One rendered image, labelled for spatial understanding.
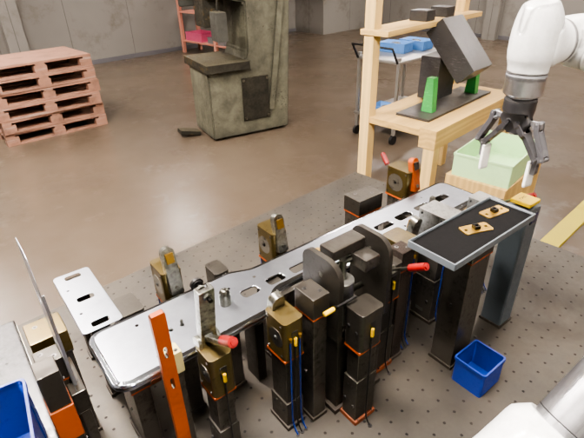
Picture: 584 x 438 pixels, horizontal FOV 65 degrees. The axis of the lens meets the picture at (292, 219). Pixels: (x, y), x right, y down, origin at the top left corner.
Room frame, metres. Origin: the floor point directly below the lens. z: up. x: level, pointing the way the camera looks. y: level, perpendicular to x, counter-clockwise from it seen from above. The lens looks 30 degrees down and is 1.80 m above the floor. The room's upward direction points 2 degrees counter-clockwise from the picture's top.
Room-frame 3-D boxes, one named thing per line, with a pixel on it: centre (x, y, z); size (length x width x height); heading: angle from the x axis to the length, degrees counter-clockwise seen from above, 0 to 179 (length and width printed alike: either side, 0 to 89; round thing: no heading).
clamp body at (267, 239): (1.26, 0.07, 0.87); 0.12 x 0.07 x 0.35; 38
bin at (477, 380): (0.93, -0.52, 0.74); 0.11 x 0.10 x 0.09; 128
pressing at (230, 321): (1.17, -0.10, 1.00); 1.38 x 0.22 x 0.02; 128
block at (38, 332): (0.80, 0.58, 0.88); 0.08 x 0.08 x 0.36; 38
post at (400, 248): (1.04, -0.30, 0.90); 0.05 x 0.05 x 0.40; 38
